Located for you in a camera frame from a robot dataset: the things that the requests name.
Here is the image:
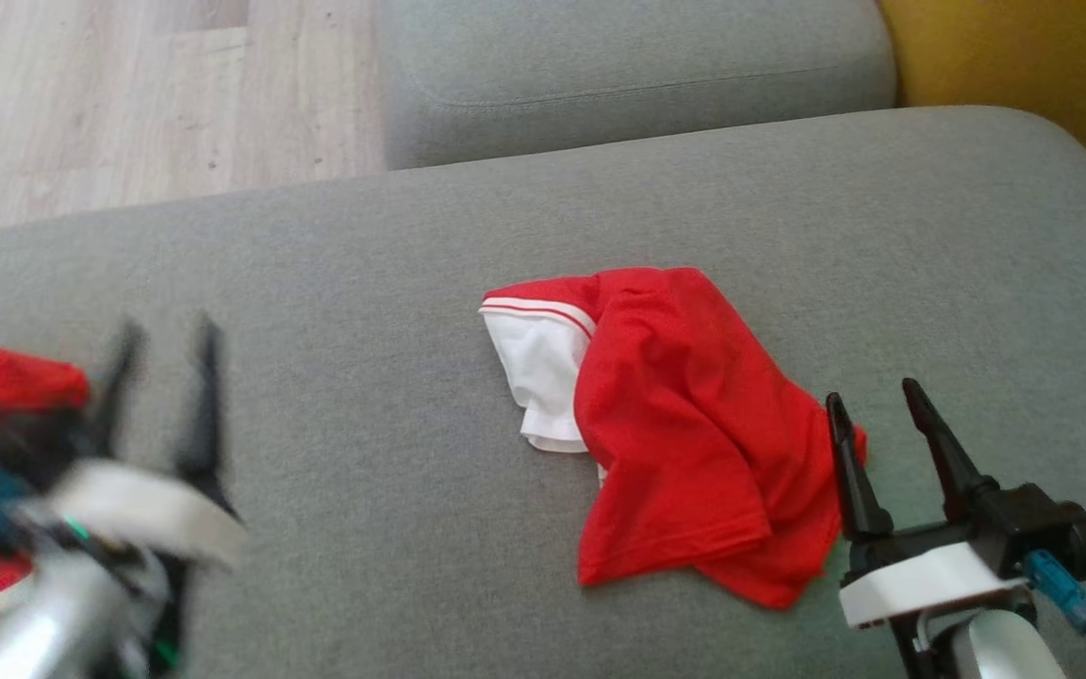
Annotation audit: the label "red basketball jersey white sleeves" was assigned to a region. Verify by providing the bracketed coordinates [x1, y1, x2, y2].
[479, 267, 869, 611]

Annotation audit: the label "blue right camera connector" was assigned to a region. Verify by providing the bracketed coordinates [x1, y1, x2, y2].
[1022, 550, 1086, 636]

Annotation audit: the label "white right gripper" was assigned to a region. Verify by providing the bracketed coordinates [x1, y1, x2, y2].
[825, 376, 1036, 631]

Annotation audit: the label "yellow cushion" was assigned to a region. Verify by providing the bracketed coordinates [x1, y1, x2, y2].
[878, 0, 1086, 173]

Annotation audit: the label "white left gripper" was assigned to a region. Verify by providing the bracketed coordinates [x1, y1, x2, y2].
[41, 315, 249, 569]

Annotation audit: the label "grey sofa seat cushion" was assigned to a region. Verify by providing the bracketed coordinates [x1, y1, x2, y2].
[0, 106, 1086, 679]

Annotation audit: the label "grey sofa side cushion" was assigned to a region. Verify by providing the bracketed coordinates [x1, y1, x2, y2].
[378, 0, 898, 172]

